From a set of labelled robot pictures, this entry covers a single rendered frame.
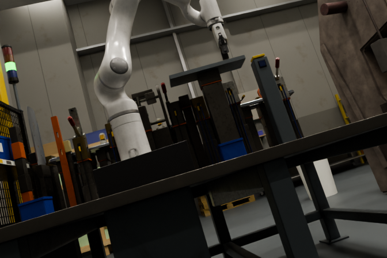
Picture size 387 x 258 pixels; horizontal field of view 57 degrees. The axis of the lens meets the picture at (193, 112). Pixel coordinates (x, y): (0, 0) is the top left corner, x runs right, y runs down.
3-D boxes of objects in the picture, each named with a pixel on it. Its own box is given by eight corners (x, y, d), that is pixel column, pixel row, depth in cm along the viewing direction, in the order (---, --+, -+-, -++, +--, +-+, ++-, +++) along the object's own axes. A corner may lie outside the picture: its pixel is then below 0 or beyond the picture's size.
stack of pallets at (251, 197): (247, 200, 871) (236, 165, 888) (257, 200, 790) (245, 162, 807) (200, 215, 850) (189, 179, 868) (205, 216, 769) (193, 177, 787)
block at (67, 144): (86, 210, 179) (69, 140, 186) (84, 211, 176) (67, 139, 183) (79, 212, 179) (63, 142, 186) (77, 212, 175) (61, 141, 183)
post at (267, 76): (294, 145, 170) (264, 61, 179) (299, 143, 163) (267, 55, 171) (279, 150, 169) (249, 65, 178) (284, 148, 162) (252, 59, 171)
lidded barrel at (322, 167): (346, 190, 497) (330, 148, 509) (314, 201, 492) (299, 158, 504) (332, 191, 544) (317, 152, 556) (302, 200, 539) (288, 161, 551)
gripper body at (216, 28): (222, 18, 175) (229, 38, 172) (223, 26, 185) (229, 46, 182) (208, 23, 175) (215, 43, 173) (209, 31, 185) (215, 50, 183)
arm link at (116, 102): (114, 116, 133) (97, 58, 138) (102, 130, 148) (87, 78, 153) (143, 110, 139) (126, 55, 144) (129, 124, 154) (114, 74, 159)
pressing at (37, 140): (46, 166, 200) (34, 109, 207) (38, 164, 189) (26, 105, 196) (45, 166, 200) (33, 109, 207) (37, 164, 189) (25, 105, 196)
